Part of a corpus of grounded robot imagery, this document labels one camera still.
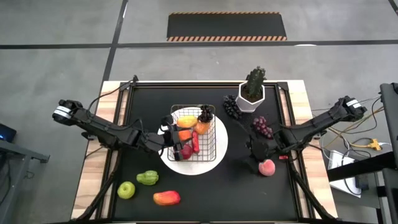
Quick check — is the white box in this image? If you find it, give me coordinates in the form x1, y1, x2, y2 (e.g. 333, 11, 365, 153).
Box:
328, 149, 364, 198

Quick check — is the black aluminium table frame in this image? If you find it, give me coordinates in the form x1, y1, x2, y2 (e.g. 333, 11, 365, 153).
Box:
73, 80, 338, 222

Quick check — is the red chili pepper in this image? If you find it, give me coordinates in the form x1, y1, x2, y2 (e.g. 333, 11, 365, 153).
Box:
191, 130, 200, 154

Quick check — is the round orange fruit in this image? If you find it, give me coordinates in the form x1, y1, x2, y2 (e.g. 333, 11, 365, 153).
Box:
195, 121, 211, 135

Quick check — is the green apple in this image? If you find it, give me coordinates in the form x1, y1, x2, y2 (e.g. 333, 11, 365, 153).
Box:
117, 181, 136, 200

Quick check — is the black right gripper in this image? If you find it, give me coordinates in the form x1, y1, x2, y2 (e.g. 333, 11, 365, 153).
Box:
247, 136, 282, 171

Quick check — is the pink peach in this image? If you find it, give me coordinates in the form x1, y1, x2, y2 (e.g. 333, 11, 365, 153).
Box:
258, 159, 276, 177

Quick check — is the black grape bunch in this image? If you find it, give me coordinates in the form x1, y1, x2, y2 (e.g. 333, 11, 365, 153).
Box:
223, 95, 243, 121
197, 105, 214, 123

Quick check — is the green bell pepper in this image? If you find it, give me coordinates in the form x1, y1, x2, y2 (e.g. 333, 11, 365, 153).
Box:
136, 170, 159, 186

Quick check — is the black equipment cart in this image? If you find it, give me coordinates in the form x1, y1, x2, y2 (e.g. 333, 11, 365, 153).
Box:
326, 82, 398, 224

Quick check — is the red and yellow mango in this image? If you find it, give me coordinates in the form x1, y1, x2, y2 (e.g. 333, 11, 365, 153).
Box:
152, 190, 182, 207

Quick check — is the white hexagonal plant pot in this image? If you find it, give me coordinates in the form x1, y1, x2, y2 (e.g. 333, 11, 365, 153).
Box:
235, 81, 266, 113

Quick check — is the green cactus plant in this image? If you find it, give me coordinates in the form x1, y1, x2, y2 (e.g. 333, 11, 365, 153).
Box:
245, 65, 267, 99

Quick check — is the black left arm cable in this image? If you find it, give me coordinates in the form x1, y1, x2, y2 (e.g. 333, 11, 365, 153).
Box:
88, 74, 139, 111

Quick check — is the yellow extension cord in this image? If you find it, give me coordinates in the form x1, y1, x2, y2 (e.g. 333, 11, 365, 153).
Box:
350, 138, 383, 152

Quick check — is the grey metal table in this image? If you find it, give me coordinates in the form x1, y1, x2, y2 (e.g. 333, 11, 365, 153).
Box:
0, 139, 50, 224

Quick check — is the white round plate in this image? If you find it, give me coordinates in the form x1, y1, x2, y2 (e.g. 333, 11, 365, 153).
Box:
157, 106, 229, 176

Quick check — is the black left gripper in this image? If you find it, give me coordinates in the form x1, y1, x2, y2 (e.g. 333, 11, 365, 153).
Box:
158, 114, 191, 162

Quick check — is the gold wire basket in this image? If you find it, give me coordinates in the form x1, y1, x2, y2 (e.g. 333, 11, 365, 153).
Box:
167, 104, 218, 162

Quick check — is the black hazard-striped floor mat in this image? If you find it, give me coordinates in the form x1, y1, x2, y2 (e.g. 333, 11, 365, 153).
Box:
167, 11, 287, 42

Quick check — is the black computer with blue light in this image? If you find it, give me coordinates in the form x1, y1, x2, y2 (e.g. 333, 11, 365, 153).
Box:
0, 123, 17, 143

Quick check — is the purple grape bunch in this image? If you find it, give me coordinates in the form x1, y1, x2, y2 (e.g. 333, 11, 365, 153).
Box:
251, 116, 274, 140

